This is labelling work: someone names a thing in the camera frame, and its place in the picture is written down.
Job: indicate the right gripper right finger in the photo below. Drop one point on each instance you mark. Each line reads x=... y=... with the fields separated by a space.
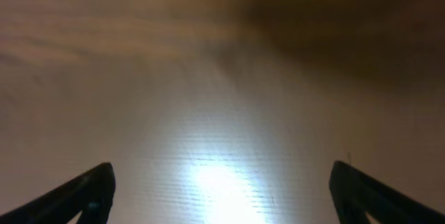
x=357 y=196

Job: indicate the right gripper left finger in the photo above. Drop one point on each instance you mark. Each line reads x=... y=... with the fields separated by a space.
x=90 y=195

